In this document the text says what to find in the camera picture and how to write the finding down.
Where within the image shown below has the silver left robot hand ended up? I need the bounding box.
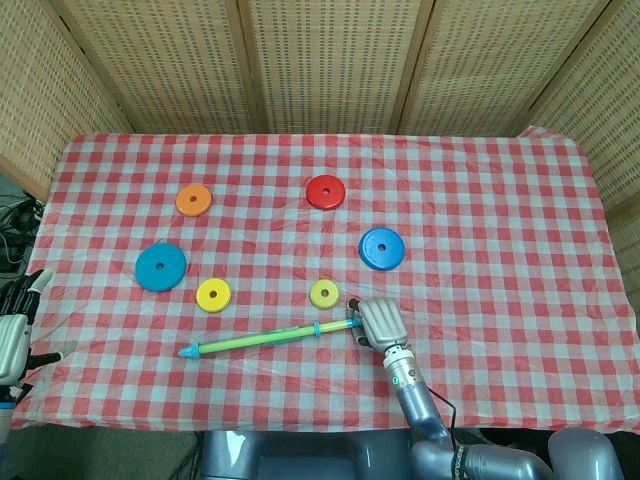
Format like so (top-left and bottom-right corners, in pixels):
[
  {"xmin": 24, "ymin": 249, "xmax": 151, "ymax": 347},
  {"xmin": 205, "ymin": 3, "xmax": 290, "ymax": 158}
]
[{"xmin": 0, "ymin": 268, "xmax": 79, "ymax": 386}]

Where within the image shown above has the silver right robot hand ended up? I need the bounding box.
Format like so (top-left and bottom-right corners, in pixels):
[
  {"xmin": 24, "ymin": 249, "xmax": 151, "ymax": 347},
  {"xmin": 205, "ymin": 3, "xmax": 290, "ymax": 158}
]
[{"xmin": 345, "ymin": 297, "xmax": 412, "ymax": 352}]

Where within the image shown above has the green stick with blue ends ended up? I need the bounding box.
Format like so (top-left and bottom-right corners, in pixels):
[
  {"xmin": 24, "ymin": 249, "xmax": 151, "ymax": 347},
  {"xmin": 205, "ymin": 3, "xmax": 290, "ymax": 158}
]
[{"xmin": 178, "ymin": 309, "xmax": 364, "ymax": 359}]

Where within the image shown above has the red white checked tablecloth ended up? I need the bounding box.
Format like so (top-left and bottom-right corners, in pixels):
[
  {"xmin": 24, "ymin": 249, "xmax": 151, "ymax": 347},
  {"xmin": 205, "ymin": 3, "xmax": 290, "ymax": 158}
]
[{"xmin": 9, "ymin": 127, "xmax": 632, "ymax": 434}]

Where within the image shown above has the grey blue robot torso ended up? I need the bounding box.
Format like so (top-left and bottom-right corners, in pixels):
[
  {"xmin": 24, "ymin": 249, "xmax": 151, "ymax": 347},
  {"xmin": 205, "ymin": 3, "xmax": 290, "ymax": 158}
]
[{"xmin": 199, "ymin": 428, "xmax": 417, "ymax": 480}]

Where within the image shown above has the woven bamboo folding screen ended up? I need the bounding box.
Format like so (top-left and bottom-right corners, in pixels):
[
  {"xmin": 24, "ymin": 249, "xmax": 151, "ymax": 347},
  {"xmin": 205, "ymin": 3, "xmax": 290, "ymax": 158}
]
[{"xmin": 0, "ymin": 0, "xmax": 640, "ymax": 256}]

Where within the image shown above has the dark blue plastic ring disc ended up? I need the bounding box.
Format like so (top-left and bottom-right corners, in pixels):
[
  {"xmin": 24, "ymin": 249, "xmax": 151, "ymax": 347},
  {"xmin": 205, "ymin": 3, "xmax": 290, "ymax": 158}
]
[{"xmin": 358, "ymin": 227, "xmax": 407, "ymax": 272}]

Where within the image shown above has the small olive yellow ring disc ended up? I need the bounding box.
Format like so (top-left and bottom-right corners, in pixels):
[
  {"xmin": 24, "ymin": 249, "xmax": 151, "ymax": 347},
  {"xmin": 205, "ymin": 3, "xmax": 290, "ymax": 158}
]
[{"xmin": 308, "ymin": 278, "xmax": 343, "ymax": 310}]

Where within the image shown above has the black floor cable bundle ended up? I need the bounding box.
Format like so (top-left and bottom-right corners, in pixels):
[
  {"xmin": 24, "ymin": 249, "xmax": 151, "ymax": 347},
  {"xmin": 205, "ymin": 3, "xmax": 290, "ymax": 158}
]
[{"xmin": 0, "ymin": 189, "xmax": 45, "ymax": 276}]

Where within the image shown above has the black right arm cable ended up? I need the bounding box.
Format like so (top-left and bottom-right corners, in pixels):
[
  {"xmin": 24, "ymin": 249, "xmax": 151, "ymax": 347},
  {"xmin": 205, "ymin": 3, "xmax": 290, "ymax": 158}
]
[{"xmin": 424, "ymin": 383, "xmax": 460, "ymax": 451}]

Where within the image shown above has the red plastic ring disc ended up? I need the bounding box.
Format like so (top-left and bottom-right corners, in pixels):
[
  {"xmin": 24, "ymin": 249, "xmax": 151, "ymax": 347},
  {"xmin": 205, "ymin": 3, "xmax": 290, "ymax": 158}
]
[{"xmin": 305, "ymin": 174, "xmax": 347, "ymax": 212}]

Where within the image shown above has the large teal plastic ring disc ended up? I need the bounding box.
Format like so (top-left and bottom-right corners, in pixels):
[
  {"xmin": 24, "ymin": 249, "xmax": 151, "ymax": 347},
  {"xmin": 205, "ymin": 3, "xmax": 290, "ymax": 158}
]
[{"xmin": 134, "ymin": 242, "xmax": 188, "ymax": 294}]

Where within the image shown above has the bright yellow plastic ring disc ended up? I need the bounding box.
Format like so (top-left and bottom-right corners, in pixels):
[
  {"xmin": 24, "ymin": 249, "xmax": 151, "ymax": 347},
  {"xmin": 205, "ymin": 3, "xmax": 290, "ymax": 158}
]
[{"xmin": 195, "ymin": 277, "xmax": 233, "ymax": 315}]

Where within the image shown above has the orange plastic ring disc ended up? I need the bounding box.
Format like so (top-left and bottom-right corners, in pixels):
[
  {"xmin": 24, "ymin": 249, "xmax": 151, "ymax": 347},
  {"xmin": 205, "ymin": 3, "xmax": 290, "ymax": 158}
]
[{"xmin": 175, "ymin": 183, "xmax": 214, "ymax": 218}]

